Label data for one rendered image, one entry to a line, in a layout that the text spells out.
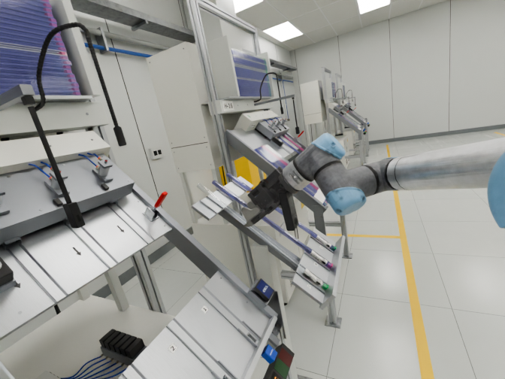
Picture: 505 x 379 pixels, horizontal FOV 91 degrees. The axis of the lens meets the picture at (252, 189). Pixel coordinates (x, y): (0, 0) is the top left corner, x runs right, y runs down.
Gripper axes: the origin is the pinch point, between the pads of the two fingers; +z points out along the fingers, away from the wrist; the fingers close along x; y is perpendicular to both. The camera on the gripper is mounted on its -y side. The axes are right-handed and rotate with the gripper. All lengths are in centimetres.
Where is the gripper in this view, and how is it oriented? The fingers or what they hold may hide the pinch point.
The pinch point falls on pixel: (249, 224)
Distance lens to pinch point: 78.5
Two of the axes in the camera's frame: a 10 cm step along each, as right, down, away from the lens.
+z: -6.3, 5.9, 5.0
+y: -6.7, -7.5, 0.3
